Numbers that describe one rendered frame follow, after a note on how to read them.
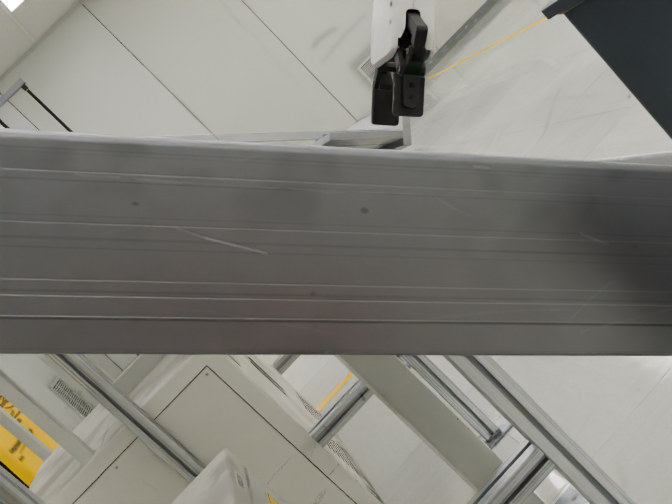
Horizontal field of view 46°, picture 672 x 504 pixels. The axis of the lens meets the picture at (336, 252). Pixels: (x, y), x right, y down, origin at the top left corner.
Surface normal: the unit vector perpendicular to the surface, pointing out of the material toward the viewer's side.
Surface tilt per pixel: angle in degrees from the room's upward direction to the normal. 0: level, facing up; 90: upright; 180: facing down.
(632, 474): 0
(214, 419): 90
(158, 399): 90
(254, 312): 90
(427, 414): 90
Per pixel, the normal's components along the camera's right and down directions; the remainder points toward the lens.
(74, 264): 0.19, 0.06
